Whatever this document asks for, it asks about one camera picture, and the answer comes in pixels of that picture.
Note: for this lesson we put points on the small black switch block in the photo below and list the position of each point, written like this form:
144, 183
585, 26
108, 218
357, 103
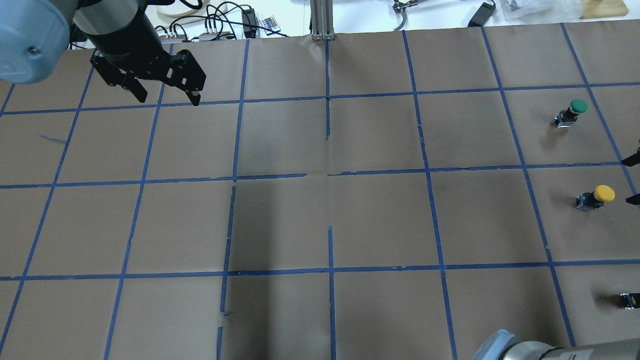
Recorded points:
629, 300

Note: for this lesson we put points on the wooden board with stand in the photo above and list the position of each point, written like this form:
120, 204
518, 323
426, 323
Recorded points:
603, 9

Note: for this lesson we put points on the black power adapter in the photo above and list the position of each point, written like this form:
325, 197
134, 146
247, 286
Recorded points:
483, 14

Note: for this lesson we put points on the green push button switch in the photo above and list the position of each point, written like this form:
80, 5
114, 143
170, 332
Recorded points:
567, 117

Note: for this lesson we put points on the yellow push button switch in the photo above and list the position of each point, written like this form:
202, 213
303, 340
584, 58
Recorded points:
600, 196

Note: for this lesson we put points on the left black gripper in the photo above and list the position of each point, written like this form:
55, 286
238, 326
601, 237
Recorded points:
129, 44

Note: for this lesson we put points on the brown paper table cover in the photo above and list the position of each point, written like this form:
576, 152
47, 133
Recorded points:
366, 199

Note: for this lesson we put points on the aluminium frame post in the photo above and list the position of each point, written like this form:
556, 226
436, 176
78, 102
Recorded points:
321, 20

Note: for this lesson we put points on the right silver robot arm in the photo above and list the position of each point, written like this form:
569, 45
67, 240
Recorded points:
590, 223

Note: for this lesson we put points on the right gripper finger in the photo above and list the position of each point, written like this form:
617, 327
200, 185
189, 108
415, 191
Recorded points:
633, 200
631, 160

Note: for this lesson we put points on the clear plastic bag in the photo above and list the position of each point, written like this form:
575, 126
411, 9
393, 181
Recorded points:
542, 11

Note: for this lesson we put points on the beige round plate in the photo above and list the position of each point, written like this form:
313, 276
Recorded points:
176, 8

